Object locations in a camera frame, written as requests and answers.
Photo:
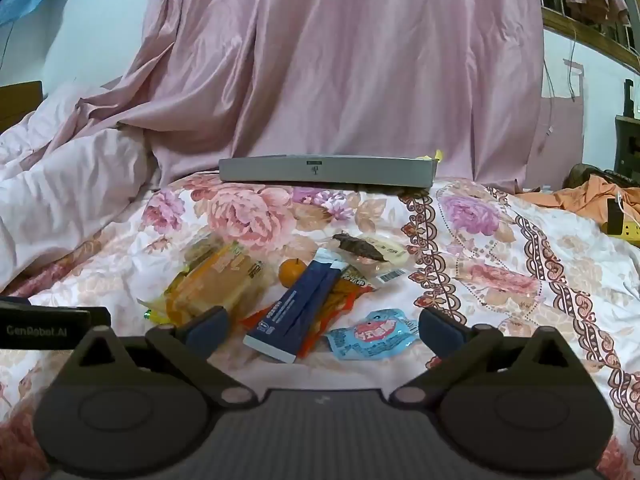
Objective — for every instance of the dark dried fish snack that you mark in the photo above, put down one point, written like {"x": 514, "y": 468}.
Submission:
{"x": 357, "y": 247}

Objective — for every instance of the grey cardboard box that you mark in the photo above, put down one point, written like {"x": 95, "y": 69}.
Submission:
{"x": 325, "y": 172}

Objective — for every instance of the floral blanket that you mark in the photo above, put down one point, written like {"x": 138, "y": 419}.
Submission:
{"x": 500, "y": 260}

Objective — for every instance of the light blue snack packet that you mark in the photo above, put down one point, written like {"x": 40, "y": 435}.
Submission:
{"x": 370, "y": 335}

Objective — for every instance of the brown cloth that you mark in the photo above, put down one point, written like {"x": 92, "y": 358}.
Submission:
{"x": 585, "y": 175}

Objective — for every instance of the wooden headboard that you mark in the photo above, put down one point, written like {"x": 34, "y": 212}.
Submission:
{"x": 20, "y": 105}

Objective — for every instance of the orange tangerine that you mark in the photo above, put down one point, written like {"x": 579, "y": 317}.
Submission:
{"x": 291, "y": 274}

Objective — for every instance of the dark cabinet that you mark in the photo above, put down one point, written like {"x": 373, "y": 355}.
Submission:
{"x": 627, "y": 145}

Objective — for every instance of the orange-red strip snack packet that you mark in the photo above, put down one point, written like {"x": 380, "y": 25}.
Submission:
{"x": 345, "y": 297}

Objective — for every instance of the pink panel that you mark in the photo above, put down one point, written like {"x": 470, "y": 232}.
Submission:
{"x": 560, "y": 150}

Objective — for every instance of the orange cloth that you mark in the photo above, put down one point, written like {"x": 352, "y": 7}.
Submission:
{"x": 575, "y": 202}

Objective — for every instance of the yellow paper wrapper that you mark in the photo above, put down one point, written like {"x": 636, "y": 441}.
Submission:
{"x": 432, "y": 156}

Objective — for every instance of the wooden bunk frame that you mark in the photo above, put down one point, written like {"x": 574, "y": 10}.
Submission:
{"x": 590, "y": 37}

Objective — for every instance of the yellow power strip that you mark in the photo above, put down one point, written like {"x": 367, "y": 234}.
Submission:
{"x": 630, "y": 234}

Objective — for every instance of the clear bread packet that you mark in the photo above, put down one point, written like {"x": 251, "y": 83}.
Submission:
{"x": 220, "y": 285}

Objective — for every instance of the dark blue long packet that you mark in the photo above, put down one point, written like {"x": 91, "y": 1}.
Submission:
{"x": 300, "y": 305}

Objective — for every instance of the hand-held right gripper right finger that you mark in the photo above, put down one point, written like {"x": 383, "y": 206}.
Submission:
{"x": 440, "y": 332}

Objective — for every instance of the pale pink quilt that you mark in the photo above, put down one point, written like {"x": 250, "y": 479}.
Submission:
{"x": 65, "y": 185}

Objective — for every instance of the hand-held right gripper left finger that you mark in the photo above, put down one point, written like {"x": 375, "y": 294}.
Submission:
{"x": 210, "y": 330}

